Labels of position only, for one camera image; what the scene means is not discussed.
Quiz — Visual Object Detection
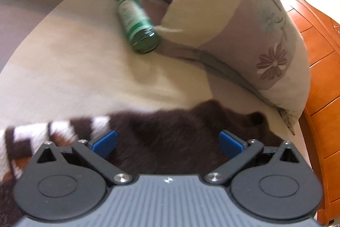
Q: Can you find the dark brown knit sweater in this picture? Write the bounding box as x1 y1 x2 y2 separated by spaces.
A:
1 100 282 226

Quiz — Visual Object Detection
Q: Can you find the patchwork pastel bed sheet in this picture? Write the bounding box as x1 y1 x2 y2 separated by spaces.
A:
1 0 308 181

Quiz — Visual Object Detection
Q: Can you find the green glass bottle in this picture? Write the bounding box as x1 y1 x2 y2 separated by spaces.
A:
116 0 160 54

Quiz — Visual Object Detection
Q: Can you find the floral beige pillow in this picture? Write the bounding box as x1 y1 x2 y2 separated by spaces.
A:
156 0 311 131

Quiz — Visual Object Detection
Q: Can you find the orange wooden headboard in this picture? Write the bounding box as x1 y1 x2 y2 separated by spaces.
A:
281 0 339 225

